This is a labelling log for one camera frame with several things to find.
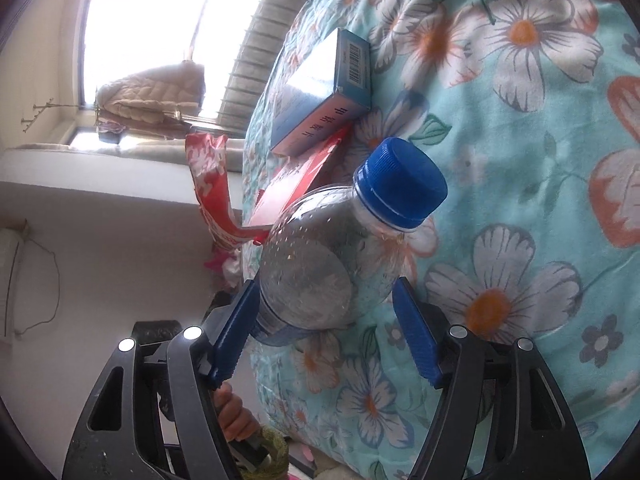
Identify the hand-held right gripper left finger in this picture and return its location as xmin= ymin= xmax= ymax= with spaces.
xmin=62 ymin=277 xmax=261 ymax=480

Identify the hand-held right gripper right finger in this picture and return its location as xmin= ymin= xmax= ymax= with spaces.
xmin=391 ymin=276 xmax=581 ymax=480

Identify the clear plastic bottle blue label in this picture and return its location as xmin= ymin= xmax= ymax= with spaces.
xmin=250 ymin=137 xmax=448 ymax=348

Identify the red and white bag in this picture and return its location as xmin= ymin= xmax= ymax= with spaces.
xmin=185 ymin=127 xmax=353 ymax=253

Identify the person's left hand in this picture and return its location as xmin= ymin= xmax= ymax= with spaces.
xmin=214 ymin=382 xmax=262 ymax=443

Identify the white bag with wrappers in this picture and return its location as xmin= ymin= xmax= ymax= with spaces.
xmin=202 ymin=247 xmax=248 ymax=293

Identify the floral blanket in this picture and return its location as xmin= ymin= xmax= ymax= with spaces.
xmin=240 ymin=0 xmax=640 ymax=480

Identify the blue cardboard box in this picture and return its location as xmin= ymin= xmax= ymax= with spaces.
xmin=270 ymin=28 xmax=372 ymax=157

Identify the beige quilted jacket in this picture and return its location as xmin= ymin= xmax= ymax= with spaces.
xmin=95 ymin=60 xmax=207 ymax=123

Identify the thin wall cable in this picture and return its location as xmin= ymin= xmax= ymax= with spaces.
xmin=15 ymin=237 xmax=61 ymax=336

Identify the metal wall bracket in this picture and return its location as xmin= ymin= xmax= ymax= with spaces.
xmin=20 ymin=99 xmax=96 ymax=133

